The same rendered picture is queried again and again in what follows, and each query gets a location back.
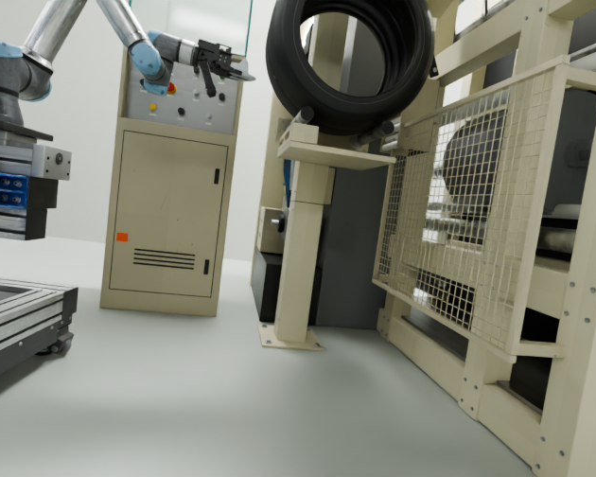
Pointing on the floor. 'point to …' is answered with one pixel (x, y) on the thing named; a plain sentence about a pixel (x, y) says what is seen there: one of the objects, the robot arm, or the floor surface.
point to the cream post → (308, 195)
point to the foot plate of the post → (288, 341)
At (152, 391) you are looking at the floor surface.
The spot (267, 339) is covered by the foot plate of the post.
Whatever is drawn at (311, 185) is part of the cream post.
